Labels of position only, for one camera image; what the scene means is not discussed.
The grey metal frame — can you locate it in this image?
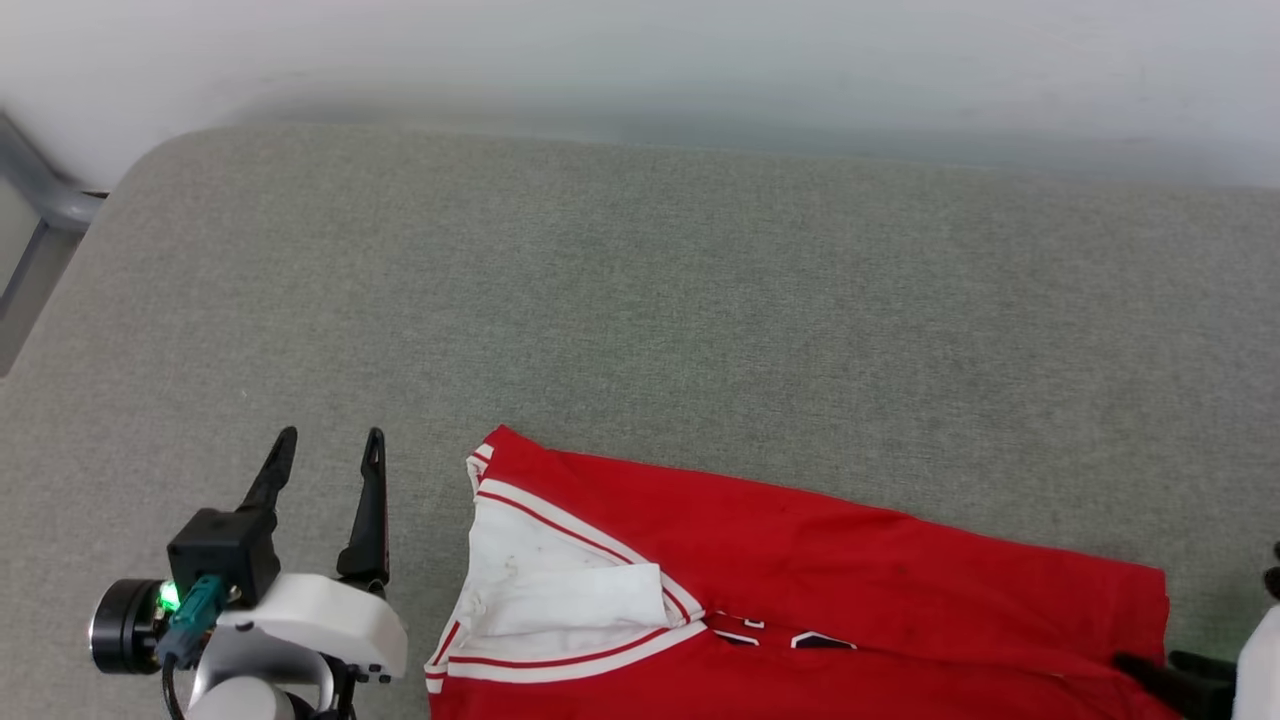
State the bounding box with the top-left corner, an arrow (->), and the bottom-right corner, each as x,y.
0,110 -> 108,321

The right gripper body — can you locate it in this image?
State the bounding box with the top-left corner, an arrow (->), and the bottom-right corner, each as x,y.
1232,605 -> 1280,720

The thin black cable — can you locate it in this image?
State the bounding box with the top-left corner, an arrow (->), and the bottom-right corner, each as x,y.
160,655 -> 191,720

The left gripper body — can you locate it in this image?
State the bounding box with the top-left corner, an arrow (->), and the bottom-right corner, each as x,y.
88,572 -> 409,683

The teal cable connector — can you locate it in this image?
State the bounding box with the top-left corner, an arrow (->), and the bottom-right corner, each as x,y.
155,575 -> 226,669

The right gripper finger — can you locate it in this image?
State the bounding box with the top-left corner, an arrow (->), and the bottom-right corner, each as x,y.
1168,650 -> 1239,683
1113,652 -> 1239,720

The red and white jersey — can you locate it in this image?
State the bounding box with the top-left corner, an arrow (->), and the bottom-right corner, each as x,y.
424,425 -> 1186,720

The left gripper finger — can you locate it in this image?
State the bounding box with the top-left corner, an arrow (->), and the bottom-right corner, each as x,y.
240,427 -> 299,513
336,427 -> 391,591

